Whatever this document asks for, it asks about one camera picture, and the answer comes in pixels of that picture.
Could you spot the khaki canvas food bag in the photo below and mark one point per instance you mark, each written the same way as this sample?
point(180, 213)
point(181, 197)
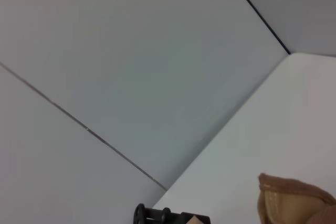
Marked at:
point(294, 203)

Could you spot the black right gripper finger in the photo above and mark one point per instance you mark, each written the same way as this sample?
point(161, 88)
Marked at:
point(157, 217)

